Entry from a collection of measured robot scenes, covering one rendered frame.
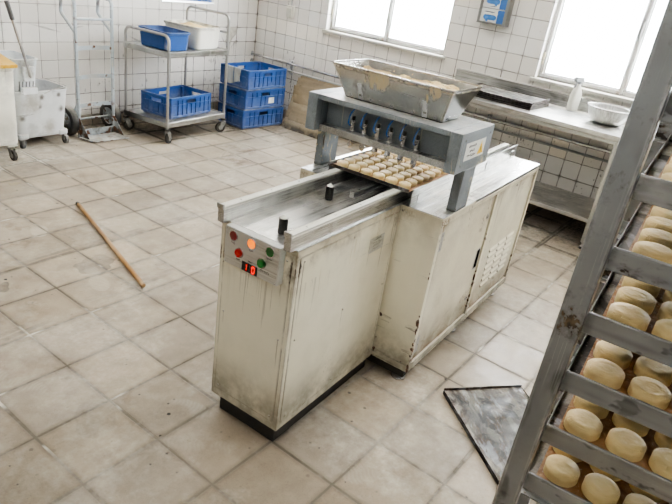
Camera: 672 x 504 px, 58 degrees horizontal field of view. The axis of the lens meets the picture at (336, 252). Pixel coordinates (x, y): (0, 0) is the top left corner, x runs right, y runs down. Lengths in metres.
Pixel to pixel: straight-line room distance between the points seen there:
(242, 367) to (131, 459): 0.50
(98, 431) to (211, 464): 0.45
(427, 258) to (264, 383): 0.83
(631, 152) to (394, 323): 2.06
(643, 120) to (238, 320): 1.74
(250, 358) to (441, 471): 0.85
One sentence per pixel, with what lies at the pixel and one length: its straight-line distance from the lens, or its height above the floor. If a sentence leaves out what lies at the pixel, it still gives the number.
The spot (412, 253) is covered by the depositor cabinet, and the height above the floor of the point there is 0.65.
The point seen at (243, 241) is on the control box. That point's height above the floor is 0.81.
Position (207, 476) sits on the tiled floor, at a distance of 2.31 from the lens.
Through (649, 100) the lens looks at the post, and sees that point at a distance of 0.71.
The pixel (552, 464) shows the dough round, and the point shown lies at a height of 1.06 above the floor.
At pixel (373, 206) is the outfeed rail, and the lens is 2.29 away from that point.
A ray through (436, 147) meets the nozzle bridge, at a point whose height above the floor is 1.08.
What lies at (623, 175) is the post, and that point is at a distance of 0.73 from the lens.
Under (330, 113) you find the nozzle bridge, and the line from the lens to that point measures 2.70.
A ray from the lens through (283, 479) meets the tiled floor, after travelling 2.31.
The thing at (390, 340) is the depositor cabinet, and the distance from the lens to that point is 2.73.
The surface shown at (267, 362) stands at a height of 0.37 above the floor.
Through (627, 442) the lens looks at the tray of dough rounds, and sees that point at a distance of 0.95.
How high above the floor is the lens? 1.68
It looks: 25 degrees down
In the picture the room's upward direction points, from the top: 9 degrees clockwise
